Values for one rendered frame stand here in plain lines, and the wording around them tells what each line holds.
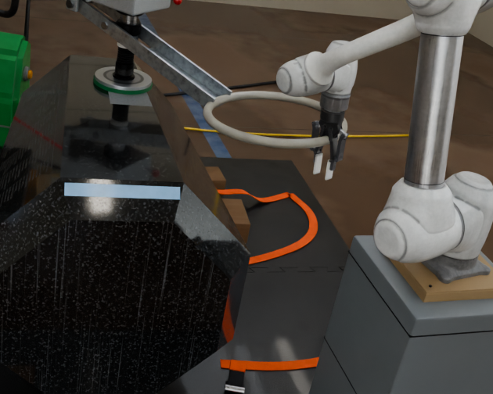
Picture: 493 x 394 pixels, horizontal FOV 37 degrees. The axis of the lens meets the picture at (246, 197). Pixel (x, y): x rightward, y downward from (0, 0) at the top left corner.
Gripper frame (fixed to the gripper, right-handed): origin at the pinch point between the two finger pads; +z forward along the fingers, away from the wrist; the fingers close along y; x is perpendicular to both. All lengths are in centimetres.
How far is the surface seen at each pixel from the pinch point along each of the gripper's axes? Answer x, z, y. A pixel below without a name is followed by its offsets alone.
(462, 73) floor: -444, 85, 183
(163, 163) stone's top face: 45, -1, 27
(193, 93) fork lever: 14, -12, 50
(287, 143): 15.3, -10.3, 3.9
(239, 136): 23.8, -10.0, 16.3
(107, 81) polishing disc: 26, -8, 84
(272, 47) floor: -302, 73, 296
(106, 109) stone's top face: 37, -4, 68
